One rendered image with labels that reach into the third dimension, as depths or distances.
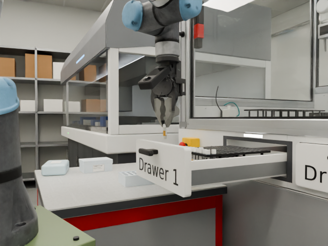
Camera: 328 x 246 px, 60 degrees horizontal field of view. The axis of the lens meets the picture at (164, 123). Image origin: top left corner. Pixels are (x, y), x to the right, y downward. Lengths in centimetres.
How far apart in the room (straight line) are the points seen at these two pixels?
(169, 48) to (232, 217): 61
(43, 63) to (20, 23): 87
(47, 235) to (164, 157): 35
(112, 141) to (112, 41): 53
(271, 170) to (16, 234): 62
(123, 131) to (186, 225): 74
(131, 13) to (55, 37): 430
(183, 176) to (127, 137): 96
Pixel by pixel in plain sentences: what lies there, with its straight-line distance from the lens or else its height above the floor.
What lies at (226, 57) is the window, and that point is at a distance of 109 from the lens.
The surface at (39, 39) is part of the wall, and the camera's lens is 506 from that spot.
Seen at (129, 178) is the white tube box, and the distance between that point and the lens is 99.
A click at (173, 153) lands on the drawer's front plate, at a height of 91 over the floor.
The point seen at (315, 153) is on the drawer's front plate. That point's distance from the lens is 78.
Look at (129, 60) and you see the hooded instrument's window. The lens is 162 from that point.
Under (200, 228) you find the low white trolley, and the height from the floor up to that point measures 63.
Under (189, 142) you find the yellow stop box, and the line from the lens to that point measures 116.
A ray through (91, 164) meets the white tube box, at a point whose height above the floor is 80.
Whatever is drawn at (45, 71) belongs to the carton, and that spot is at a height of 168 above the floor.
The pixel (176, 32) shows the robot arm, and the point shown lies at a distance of 90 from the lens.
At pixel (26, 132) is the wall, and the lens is 492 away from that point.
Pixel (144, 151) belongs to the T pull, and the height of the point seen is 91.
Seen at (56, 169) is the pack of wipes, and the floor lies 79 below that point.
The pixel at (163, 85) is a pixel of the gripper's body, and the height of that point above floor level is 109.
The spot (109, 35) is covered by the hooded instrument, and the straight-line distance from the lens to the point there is 159.
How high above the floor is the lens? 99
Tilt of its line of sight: 1 degrees down
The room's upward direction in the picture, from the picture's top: straight up
